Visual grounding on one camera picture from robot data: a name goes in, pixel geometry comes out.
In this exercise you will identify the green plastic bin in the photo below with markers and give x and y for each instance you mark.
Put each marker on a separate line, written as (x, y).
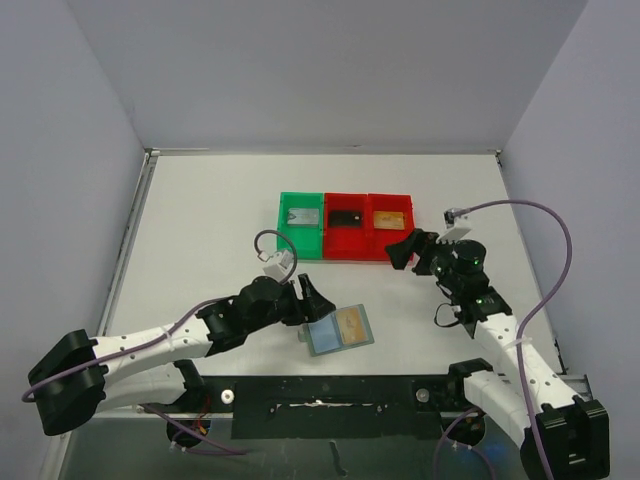
(308, 241)

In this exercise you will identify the silver grey card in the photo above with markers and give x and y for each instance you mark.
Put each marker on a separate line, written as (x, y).
(303, 217)

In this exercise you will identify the middle red plastic bin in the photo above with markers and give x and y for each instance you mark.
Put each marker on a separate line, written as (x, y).
(344, 229)

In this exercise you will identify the right red plastic bin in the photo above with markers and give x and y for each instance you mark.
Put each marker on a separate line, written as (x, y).
(378, 240)

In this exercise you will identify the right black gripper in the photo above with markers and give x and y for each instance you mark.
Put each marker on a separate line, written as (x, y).
(420, 251)

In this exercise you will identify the red plastic bin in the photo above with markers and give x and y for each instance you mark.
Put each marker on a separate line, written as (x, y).
(344, 229)
(378, 240)

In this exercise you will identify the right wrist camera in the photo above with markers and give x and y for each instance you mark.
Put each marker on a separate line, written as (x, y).
(457, 225)

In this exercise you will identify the black card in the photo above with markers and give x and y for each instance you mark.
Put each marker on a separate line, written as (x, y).
(345, 219)

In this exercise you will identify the aluminium frame rail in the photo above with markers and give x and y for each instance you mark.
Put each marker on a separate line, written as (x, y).
(579, 383)

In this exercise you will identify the green card holder wallet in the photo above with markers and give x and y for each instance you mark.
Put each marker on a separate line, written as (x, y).
(322, 337)

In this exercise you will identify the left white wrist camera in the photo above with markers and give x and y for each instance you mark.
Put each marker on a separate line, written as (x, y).
(277, 265)

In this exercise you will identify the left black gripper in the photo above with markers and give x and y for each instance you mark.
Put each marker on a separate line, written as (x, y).
(307, 309)

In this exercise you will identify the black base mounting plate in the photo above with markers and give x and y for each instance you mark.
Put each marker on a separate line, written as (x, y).
(328, 407)

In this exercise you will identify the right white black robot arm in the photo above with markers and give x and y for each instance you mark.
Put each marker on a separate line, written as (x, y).
(559, 433)

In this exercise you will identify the left aluminium side rail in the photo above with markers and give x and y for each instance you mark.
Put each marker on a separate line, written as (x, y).
(128, 239)

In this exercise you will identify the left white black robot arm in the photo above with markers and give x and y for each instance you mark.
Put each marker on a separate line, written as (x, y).
(83, 375)

